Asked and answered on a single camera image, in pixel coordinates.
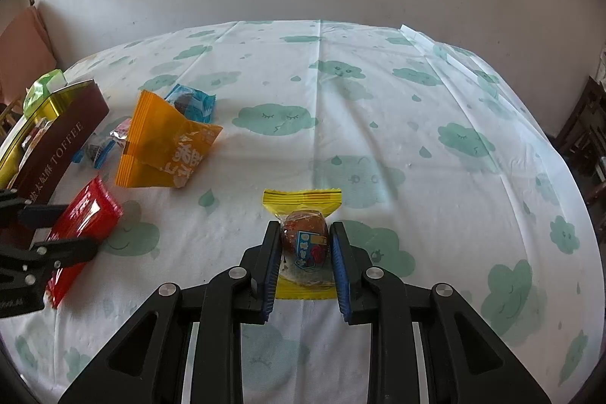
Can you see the green tissue pack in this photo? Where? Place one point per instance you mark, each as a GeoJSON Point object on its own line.
{"type": "Point", "coordinates": [45, 87]}

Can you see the brown tin box gold inside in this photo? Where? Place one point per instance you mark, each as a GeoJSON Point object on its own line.
{"type": "Point", "coordinates": [57, 148]}

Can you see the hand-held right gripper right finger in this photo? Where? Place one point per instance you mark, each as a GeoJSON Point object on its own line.
{"type": "Point", "coordinates": [338, 271]}

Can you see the dark wooden furniture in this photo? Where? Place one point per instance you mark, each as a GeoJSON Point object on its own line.
{"type": "Point", "coordinates": [587, 134]}

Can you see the pink silver candy packet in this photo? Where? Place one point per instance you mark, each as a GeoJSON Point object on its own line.
{"type": "Point", "coordinates": [122, 130]}

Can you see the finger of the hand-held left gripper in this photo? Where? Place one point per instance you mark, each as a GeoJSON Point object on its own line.
{"type": "Point", "coordinates": [40, 214]}
{"type": "Point", "coordinates": [66, 250]}

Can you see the light wooden chair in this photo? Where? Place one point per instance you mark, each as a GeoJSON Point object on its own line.
{"type": "Point", "coordinates": [9, 116]}

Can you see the red snack packet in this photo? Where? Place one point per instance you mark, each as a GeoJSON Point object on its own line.
{"type": "Point", "coordinates": [87, 210]}

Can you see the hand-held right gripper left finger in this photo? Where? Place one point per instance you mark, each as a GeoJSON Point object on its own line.
{"type": "Point", "coordinates": [272, 271]}

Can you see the blue dark snack packet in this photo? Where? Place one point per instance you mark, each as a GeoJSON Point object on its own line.
{"type": "Point", "coordinates": [194, 101]}

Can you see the small blue-ended candy packet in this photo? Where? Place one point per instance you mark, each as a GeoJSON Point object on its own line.
{"type": "Point", "coordinates": [97, 151]}

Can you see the orange triangular snack packet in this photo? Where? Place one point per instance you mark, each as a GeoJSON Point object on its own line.
{"type": "Point", "coordinates": [156, 139]}

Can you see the yellow brown cake packet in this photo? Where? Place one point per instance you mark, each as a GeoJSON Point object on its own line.
{"type": "Point", "coordinates": [303, 233]}

